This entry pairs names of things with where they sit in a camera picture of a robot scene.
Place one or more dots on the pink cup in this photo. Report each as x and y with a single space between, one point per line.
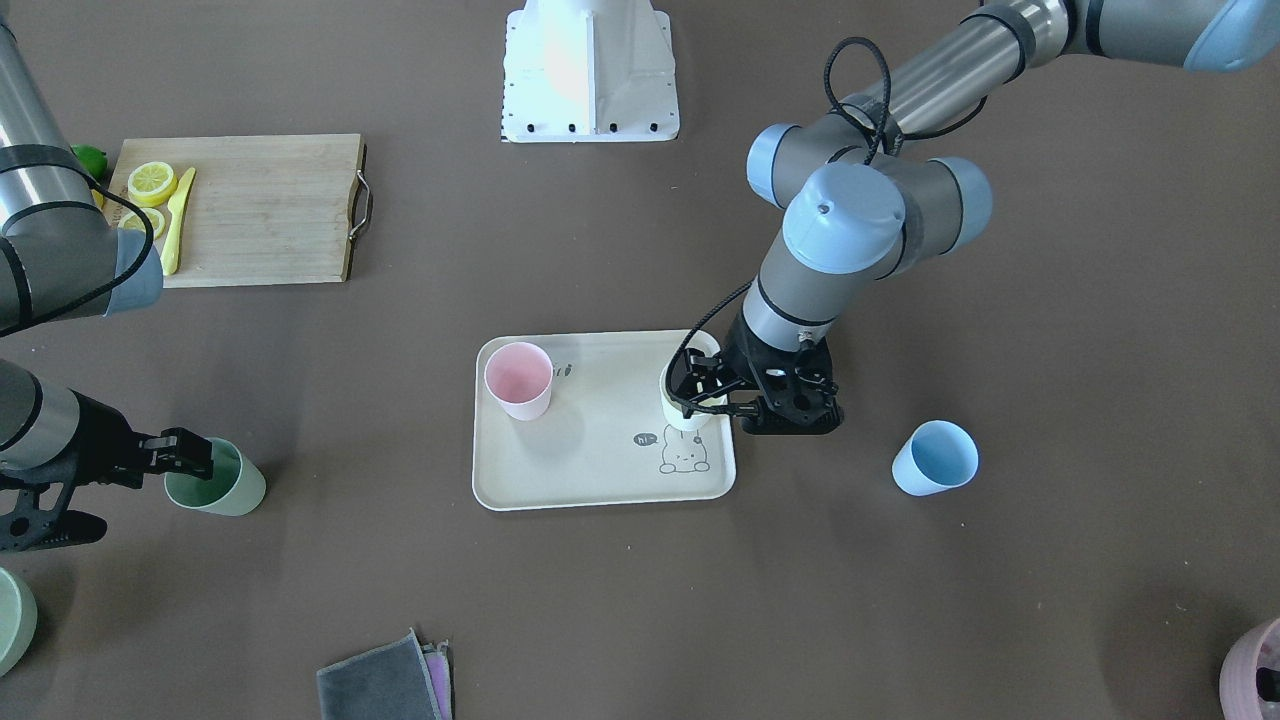
519 376

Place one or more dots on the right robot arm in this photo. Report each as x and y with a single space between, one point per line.
62 259

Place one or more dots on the light blue cup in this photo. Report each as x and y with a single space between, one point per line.
938 455

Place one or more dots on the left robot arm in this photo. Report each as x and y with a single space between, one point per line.
854 212

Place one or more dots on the green cup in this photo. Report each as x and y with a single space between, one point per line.
235 488

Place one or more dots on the lemon half slice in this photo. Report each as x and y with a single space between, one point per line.
143 219
151 184

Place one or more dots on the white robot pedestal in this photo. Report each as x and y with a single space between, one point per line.
589 72

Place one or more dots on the grey folded cloth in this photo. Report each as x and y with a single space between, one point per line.
407 679

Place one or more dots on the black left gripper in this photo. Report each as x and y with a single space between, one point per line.
735 368

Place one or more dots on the pink bowl with ice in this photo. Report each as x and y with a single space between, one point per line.
1248 676

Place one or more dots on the cream rabbit tray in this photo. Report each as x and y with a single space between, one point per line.
604 438

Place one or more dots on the green lime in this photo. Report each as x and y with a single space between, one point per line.
93 160

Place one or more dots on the green bowl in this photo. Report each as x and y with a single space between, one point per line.
19 616

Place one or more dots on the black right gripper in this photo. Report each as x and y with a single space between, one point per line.
98 441

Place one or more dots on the wooden cutting board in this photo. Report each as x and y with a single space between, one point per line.
276 209

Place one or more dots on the yellow plastic knife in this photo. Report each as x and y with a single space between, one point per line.
176 205

